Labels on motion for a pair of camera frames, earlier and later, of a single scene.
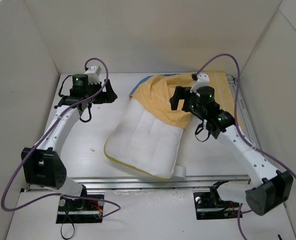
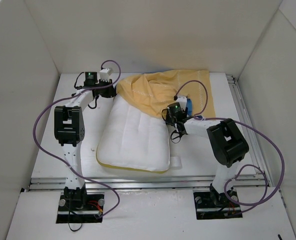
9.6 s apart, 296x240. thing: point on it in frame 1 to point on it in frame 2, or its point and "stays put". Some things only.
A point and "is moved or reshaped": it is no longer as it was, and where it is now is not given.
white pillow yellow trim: [143, 140] is moved or reshaped
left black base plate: [74, 210] stays put
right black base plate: [208, 207] stays put
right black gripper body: [183, 98] to [179, 119]
